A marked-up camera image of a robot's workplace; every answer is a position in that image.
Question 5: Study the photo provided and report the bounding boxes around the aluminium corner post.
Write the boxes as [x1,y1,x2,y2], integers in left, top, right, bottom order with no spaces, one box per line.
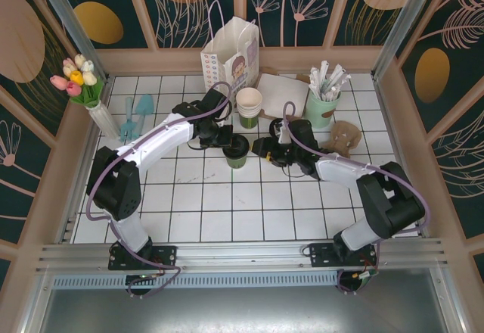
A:
[32,0,110,80]
[372,0,442,81]

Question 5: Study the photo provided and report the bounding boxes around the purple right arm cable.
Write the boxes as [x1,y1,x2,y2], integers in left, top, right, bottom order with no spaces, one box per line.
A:
[282,101,430,297]

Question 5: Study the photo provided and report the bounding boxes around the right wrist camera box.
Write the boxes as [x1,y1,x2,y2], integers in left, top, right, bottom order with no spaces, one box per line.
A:
[277,120,291,145]

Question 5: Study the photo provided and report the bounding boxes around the paper-wrapped straw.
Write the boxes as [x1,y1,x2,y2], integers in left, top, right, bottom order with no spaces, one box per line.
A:
[309,67,322,95]
[331,74,352,101]
[320,60,330,95]
[327,64,345,98]

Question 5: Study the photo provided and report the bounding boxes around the brown pulp cup carrier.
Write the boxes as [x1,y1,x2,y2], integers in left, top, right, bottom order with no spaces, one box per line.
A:
[327,120,362,158]

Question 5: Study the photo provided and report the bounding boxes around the slotted grey cable duct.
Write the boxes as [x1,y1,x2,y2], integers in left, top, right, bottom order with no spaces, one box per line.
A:
[51,274,341,289]

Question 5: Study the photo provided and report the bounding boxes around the mint green straw holder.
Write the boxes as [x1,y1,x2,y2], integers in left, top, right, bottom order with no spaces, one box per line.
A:
[304,91,341,129]

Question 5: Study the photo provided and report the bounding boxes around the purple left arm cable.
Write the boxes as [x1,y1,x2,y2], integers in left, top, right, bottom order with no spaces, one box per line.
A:
[85,81,232,300]

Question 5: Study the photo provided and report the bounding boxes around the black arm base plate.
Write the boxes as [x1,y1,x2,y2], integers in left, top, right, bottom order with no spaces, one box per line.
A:
[108,244,178,272]
[309,241,379,269]

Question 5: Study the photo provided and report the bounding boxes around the white ribbed vase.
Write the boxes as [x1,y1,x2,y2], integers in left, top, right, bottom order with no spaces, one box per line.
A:
[87,104,121,140]

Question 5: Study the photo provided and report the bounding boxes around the green paper coffee cup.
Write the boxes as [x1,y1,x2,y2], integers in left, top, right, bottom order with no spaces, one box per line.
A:
[225,153,249,170]

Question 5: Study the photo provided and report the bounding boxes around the stack of paper cups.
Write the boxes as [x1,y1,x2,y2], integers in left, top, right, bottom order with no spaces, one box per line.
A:
[237,87,264,129]

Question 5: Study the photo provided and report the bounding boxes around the aluminium mounting rail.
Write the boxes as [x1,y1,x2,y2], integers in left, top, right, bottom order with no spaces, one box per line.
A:
[36,237,449,273]

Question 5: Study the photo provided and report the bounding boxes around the grey metal bench plate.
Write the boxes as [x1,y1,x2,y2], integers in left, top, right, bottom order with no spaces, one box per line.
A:
[22,287,466,333]

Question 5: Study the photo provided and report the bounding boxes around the white printed paper bag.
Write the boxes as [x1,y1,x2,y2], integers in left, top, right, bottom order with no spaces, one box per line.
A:
[200,0,261,117]

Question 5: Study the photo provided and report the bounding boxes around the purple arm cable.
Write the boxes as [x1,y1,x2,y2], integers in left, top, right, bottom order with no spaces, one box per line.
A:
[282,101,430,297]
[85,81,232,300]

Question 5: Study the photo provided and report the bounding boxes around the white paper napkins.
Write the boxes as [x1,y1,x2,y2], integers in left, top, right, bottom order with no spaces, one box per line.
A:
[258,73,309,118]

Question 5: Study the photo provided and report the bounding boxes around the artificial tulip bouquet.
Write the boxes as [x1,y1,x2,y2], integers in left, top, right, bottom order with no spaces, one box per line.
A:
[49,54,105,107]

